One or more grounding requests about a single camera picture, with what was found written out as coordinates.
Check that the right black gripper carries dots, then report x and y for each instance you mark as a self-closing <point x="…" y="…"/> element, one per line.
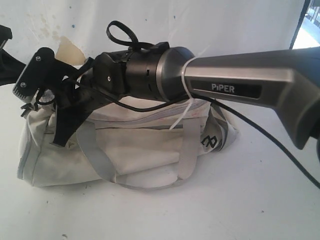
<point x="79" y="92"/>

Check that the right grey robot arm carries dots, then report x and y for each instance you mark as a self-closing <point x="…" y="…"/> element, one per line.
<point x="287" y="81"/>

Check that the white fabric duffel bag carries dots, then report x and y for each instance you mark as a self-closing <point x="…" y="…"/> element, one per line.
<point x="137" y="150"/>

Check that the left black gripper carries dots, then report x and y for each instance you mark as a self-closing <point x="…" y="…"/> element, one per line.
<point x="10" y="68"/>

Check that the black window frame post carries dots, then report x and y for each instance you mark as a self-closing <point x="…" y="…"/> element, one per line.
<point x="304" y="10"/>

